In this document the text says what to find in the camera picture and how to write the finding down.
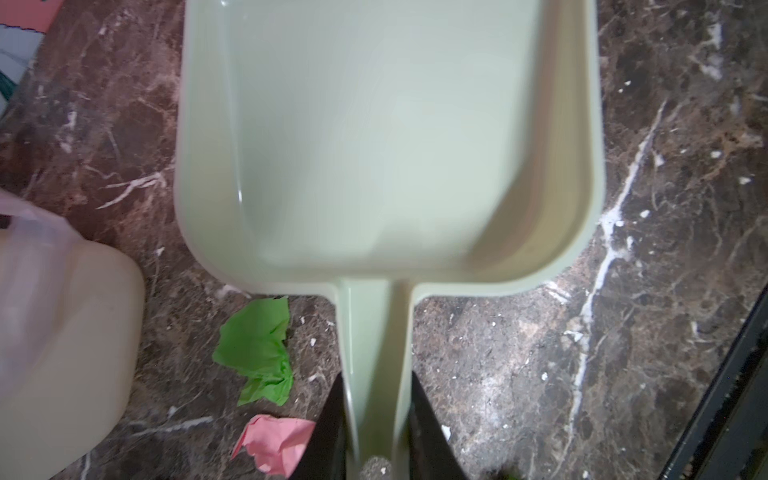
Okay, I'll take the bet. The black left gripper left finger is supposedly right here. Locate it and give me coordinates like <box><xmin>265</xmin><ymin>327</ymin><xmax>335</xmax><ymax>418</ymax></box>
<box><xmin>289</xmin><ymin>373</ymin><xmax>347</xmax><ymax>480</ymax></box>

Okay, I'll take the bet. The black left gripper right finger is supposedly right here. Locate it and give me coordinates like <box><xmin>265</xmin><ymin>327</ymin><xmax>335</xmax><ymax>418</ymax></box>
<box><xmin>408</xmin><ymin>372</ymin><xmax>467</xmax><ymax>480</ymax></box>

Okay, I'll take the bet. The cream plastic trash bin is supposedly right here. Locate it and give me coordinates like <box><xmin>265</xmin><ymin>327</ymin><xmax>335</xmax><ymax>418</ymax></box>
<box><xmin>1</xmin><ymin>192</ymin><xmax>145</xmax><ymax>479</ymax></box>

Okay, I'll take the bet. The pale green dustpan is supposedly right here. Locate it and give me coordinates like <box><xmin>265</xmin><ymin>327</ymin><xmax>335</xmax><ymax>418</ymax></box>
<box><xmin>174</xmin><ymin>1</ymin><xmax>605</xmax><ymax>479</ymax></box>

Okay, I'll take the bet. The pink paper scrap centre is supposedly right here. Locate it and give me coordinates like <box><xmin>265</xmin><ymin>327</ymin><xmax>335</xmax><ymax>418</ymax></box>
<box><xmin>231</xmin><ymin>414</ymin><xmax>316</xmax><ymax>478</ymax></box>

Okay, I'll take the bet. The green paper scrap centre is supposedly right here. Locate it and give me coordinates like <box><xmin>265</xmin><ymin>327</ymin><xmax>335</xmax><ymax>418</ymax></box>
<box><xmin>212</xmin><ymin>297</ymin><xmax>294</xmax><ymax>406</ymax></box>

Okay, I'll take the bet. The black front mounting rail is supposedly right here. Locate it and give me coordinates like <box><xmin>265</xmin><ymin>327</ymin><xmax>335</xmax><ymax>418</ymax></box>
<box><xmin>659</xmin><ymin>290</ymin><xmax>767</xmax><ymax>480</ymax></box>

